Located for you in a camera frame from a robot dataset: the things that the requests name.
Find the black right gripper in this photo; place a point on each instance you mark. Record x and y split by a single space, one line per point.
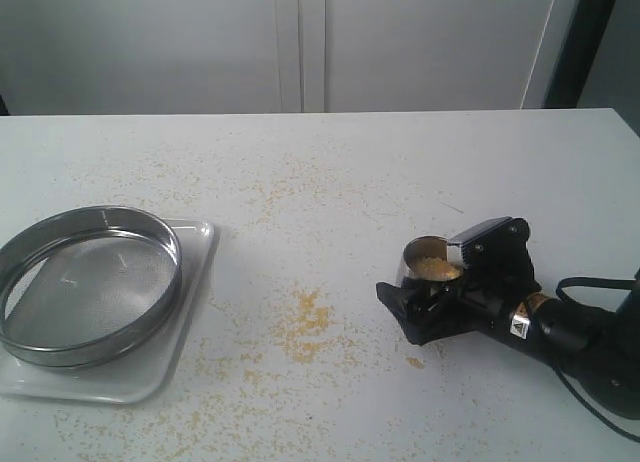
494 295

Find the stainless steel cup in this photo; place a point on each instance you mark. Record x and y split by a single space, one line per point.
425 258

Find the round steel mesh sieve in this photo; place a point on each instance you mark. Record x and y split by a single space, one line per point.
87 285

